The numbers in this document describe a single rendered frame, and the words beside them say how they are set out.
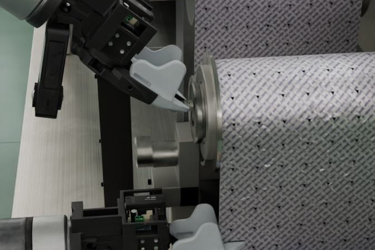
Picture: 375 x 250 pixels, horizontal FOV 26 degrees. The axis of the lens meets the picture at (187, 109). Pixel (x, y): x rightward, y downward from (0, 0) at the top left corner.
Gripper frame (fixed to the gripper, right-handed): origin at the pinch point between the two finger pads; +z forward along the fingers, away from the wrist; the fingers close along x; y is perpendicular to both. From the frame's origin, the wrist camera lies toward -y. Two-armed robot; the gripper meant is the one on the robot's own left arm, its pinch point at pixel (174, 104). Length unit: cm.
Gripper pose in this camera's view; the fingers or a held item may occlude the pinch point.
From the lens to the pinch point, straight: 96.3
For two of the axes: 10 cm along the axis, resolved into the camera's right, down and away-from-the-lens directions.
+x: -1.2, -4.7, 8.7
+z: 7.6, 5.2, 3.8
